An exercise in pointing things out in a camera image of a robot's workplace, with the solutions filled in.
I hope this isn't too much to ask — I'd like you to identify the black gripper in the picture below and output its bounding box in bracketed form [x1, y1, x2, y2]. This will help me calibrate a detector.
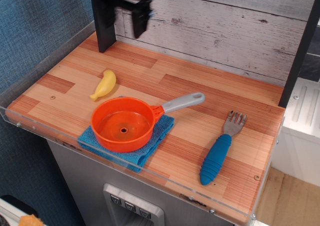
[96, 0, 152, 39]

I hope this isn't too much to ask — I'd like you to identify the yellow toy banana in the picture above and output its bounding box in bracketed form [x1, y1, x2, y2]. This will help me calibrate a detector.
[89, 70, 117, 101]

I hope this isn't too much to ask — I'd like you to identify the blue folded cloth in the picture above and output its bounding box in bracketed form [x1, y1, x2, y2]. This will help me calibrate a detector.
[77, 115, 174, 173]

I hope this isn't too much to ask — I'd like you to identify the grey toy fridge cabinet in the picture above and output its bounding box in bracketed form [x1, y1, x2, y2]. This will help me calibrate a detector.
[48, 141, 231, 225]

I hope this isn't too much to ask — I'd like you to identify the silver dispenser button panel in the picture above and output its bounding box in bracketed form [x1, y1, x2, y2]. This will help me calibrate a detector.
[103, 183, 166, 225]

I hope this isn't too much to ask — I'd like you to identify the white ribbed appliance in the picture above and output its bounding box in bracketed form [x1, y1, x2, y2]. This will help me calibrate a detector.
[271, 78, 320, 186]

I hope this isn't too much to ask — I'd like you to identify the orange sponge item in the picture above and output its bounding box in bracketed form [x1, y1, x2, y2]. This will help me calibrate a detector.
[18, 214, 45, 226]

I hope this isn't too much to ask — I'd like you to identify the black left upright post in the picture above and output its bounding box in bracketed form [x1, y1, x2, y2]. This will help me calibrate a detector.
[91, 0, 116, 53]

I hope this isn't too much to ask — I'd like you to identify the black upright post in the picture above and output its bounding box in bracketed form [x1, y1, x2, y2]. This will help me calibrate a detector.
[278, 0, 320, 108]
[91, 0, 116, 53]

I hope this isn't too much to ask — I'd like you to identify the orange pot with grey handle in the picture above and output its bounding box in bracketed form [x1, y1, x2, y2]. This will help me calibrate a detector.
[90, 92, 205, 153]

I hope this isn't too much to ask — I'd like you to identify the clear acrylic guard rail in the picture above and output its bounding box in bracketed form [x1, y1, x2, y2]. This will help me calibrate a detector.
[3, 25, 284, 225]

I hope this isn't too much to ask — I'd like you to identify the fork with blue handle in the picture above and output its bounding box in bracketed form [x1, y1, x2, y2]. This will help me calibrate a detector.
[199, 111, 247, 185]

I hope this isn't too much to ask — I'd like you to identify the black right upright post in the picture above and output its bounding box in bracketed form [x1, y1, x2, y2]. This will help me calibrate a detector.
[278, 0, 320, 108]

